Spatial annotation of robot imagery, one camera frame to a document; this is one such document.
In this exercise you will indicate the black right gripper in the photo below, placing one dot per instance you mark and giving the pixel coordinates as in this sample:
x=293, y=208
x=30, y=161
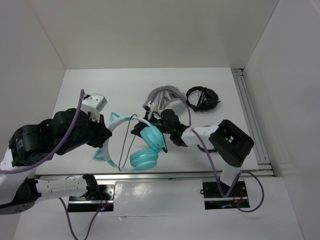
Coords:
x=139, y=127

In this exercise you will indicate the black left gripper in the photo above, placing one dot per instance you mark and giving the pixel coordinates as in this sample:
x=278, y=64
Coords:
x=102, y=132

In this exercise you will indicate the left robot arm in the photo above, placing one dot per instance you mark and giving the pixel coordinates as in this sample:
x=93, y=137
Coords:
x=30, y=144

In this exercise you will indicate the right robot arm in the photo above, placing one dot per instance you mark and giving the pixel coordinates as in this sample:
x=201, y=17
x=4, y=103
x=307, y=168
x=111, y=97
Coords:
x=228, y=140

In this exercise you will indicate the black on-ear headphones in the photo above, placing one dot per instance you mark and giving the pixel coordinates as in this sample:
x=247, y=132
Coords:
x=203, y=133

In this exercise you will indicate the white grey gaming headset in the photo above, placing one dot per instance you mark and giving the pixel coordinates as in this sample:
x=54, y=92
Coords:
x=166, y=97

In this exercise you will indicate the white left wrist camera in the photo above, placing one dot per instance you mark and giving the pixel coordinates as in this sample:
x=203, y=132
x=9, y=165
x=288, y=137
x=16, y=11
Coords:
x=93, y=105

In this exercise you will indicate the black headphones with wrapped cable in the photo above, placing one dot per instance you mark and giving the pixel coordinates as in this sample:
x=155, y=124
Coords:
x=208, y=99

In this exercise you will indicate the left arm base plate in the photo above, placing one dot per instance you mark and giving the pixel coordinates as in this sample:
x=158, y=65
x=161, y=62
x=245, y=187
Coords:
x=102, y=201

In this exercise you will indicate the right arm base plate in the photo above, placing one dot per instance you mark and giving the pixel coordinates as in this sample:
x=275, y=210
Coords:
x=213, y=200

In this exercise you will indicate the aluminium rail right edge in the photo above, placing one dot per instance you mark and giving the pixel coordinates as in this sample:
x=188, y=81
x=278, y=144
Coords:
x=260, y=150

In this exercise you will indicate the aluminium rail edge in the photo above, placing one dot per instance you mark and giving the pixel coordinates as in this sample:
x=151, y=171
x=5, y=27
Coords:
x=154, y=176
x=260, y=150

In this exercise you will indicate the aluminium rail front edge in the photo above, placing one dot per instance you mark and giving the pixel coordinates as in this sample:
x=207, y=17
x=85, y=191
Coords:
x=154, y=176

